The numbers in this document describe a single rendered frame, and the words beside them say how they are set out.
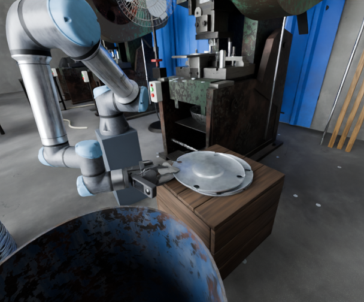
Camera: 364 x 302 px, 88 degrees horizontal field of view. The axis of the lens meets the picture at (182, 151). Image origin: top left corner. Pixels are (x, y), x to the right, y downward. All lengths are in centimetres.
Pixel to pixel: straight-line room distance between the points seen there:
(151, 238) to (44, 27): 60
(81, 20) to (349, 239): 132
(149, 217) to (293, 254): 72
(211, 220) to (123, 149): 61
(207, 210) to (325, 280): 57
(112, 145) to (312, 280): 102
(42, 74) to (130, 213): 48
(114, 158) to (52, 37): 59
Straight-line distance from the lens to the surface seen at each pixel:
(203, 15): 137
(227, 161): 85
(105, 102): 98
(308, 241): 113
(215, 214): 63
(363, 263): 117
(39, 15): 65
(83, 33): 63
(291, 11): 114
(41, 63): 73
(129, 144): 103
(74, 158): 70
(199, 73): 126
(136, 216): 51
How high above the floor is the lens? 81
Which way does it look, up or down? 28 degrees down
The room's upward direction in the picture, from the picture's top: 4 degrees counter-clockwise
